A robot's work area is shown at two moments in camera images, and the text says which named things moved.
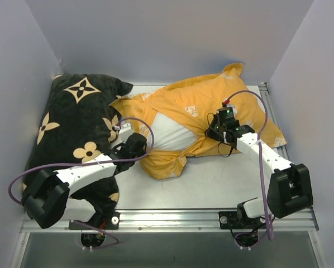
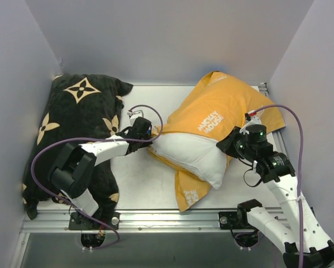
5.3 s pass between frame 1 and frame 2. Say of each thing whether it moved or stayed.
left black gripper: moved
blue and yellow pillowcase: moved
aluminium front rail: stayed
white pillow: moved
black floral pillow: stayed
